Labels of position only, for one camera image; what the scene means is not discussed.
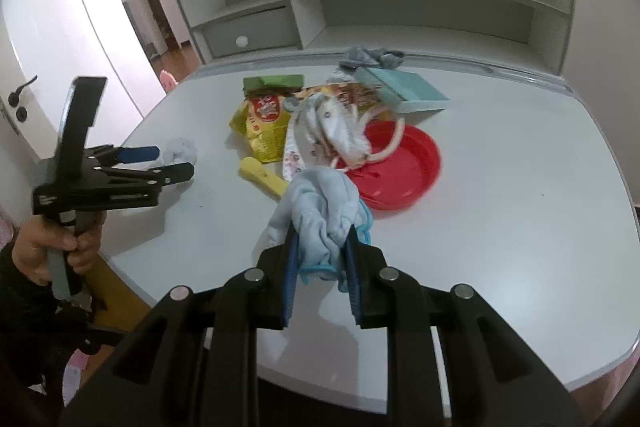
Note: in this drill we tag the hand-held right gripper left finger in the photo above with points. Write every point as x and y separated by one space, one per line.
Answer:
292 277

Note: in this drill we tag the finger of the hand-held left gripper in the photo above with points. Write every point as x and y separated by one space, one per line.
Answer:
175 172
140 153

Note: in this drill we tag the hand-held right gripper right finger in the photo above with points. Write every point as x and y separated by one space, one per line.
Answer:
353 277

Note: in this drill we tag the light blue cloth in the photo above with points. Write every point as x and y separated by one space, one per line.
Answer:
320 202

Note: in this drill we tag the person's left forearm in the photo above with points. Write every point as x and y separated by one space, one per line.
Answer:
20 322

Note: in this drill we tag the person's left hand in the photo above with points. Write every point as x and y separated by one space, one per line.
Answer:
30 252

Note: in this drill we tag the crumpled white paper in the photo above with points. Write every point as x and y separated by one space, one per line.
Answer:
181 149

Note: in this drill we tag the pink toy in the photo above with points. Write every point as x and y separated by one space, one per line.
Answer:
168 81

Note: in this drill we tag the yellow snack bag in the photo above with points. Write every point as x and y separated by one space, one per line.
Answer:
265 137

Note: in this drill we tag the red plastic plate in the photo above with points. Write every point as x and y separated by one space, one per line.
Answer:
400 177

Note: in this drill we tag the green packet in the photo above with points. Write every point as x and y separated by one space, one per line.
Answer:
275 82

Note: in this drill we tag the white door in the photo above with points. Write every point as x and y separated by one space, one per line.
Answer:
50 32

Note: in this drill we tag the white patterned cloth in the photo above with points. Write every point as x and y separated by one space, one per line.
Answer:
320 122

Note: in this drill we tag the grey drawer with white knob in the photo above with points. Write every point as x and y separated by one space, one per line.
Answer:
260 32

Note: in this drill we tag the brown snack wrapper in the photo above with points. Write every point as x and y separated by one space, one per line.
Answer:
355 96

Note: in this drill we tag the teal box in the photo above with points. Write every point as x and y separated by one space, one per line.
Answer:
410 89

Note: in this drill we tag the grey cloth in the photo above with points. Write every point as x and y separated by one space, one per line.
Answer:
365 56

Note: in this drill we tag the pink cloth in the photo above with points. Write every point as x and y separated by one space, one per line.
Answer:
610 387

